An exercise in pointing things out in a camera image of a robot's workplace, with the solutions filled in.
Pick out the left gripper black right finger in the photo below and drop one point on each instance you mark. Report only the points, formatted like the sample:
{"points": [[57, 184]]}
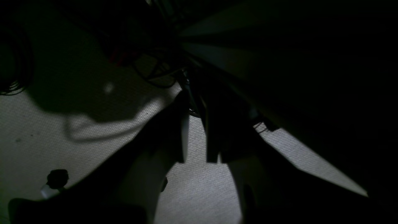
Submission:
{"points": [[271, 190]]}

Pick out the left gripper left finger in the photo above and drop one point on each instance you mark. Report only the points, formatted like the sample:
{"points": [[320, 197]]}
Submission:
{"points": [[126, 187]]}

